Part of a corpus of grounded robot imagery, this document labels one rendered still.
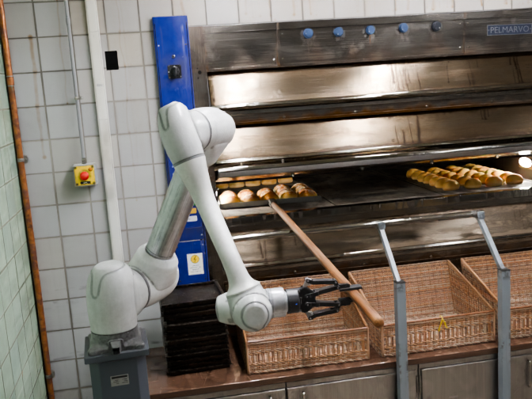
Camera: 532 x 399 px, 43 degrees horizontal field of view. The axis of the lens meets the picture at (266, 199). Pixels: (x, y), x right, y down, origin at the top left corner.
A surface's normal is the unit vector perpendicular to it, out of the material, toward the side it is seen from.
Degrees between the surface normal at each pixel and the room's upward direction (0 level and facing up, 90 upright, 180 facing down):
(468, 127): 70
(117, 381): 90
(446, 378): 90
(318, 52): 90
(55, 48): 90
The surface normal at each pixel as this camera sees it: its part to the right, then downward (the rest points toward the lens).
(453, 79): 0.11, -0.20
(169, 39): 0.17, 0.16
